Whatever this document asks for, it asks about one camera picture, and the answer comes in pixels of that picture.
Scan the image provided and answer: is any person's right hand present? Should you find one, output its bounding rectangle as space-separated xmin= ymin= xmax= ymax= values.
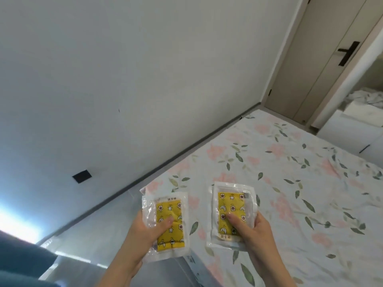
xmin=226 ymin=210 xmax=283 ymax=271

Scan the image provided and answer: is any person's left hand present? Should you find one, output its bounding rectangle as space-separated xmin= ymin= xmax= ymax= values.
xmin=119 ymin=210 xmax=174 ymax=266

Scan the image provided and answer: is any yellow sachet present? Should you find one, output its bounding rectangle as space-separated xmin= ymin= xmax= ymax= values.
xmin=141 ymin=191 xmax=190 ymax=263
xmin=205 ymin=181 xmax=259 ymax=252

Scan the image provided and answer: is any wooden shelf unit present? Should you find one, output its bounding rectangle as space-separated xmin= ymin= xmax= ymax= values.
xmin=335 ymin=53 xmax=383 ymax=111

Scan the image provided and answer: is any floral bed sheet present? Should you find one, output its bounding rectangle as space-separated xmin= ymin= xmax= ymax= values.
xmin=140 ymin=115 xmax=383 ymax=287

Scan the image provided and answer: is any blue curtain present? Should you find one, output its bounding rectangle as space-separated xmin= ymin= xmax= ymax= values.
xmin=0 ymin=230 xmax=59 ymax=287

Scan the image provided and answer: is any white cabinet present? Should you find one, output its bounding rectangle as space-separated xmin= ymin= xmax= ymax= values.
xmin=316 ymin=110 xmax=383 ymax=169

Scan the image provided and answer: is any beige door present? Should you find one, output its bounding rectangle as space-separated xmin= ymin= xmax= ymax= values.
xmin=265 ymin=0 xmax=383 ymax=123
xmin=260 ymin=0 xmax=383 ymax=128

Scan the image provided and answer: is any black wall socket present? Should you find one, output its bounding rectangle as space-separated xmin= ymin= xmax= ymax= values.
xmin=71 ymin=169 xmax=93 ymax=184

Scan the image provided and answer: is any black door handle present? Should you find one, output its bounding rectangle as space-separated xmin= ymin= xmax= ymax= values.
xmin=337 ymin=41 xmax=361 ymax=67

